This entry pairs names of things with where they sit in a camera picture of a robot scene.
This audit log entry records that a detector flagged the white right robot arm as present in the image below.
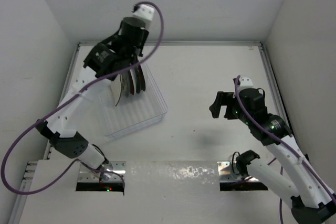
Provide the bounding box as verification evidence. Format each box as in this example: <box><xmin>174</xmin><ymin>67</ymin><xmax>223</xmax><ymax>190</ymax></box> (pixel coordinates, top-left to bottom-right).
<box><xmin>209</xmin><ymin>87</ymin><xmax>335</xmax><ymax>223</ymax></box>

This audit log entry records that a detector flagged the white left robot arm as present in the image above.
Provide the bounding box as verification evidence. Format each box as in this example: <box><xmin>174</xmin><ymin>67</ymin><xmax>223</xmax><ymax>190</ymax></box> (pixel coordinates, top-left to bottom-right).
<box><xmin>36</xmin><ymin>17</ymin><xmax>149</xmax><ymax>169</ymax></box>

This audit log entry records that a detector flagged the clear plastic dish rack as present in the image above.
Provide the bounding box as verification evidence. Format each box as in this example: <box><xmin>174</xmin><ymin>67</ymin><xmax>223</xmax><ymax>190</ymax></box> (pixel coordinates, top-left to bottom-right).
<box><xmin>96</xmin><ymin>63</ymin><xmax>167</xmax><ymax>139</ymax></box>

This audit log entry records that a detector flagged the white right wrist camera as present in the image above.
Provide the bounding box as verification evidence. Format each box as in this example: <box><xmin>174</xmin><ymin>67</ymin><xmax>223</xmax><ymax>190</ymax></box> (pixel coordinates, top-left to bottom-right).
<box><xmin>234</xmin><ymin>76</ymin><xmax>254</xmax><ymax>90</ymax></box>

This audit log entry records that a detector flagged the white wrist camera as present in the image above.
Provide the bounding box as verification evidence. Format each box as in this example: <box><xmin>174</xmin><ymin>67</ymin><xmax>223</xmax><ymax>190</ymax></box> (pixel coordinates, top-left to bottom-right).
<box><xmin>234</xmin><ymin>76</ymin><xmax>254</xmax><ymax>90</ymax></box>
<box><xmin>132</xmin><ymin>4</ymin><xmax>155</xmax><ymax>30</ymax></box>

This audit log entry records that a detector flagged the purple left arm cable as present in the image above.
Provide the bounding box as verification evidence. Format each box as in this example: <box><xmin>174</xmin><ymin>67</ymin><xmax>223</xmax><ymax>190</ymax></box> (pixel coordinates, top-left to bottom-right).
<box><xmin>1</xmin><ymin>1</ymin><xmax>165</xmax><ymax>195</ymax></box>

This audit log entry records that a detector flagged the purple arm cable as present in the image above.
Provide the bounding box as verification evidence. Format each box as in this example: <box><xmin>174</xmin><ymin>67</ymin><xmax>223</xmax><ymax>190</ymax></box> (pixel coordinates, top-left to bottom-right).
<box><xmin>1</xmin><ymin>1</ymin><xmax>165</xmax><ymax>195</ymax></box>
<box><xmin>234</xmin><ymin>75</ymin><xmax>336</xmax><ymax>224</ymax></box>

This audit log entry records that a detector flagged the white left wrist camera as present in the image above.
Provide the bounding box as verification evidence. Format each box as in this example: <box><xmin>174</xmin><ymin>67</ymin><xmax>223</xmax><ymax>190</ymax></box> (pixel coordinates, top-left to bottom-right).
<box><xmin>132</xmin><ymin>4</ymin><xmax>155</xmax><ymax>30</ymax></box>

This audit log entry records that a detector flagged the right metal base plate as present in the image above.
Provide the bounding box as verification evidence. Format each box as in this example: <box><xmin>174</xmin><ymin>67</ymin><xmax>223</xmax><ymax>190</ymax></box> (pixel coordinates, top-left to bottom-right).
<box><xmin>217</xmin><ymin>161</ymin><xmax>259</xmax><ymax>183</ymax></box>

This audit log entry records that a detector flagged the metal base plate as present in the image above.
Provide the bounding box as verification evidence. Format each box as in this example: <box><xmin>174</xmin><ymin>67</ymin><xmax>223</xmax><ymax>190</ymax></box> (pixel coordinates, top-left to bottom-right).
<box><xmin>77</xmin><ymin>162</ymin><xmax>125</xmax><ymax>183</ymax></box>
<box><xmin>217</xmin><ymin>161</ymin><xmax>259</xmax><ymax>183</ymax></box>

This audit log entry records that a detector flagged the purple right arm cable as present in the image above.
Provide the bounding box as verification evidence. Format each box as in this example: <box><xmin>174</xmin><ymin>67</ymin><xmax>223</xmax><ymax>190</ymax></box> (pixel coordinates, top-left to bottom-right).
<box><xmin>234</xmin><ymin>75</ymin><xmax>336</xmax><ymax>224</ymax></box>

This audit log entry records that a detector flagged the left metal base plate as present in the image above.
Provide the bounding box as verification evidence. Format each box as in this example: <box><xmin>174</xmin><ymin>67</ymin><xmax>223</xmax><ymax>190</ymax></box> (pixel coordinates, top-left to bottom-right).
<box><xmin>77</xmin><ymin>162</ymin><xmax>125</xmax><ymax>183</ymax></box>

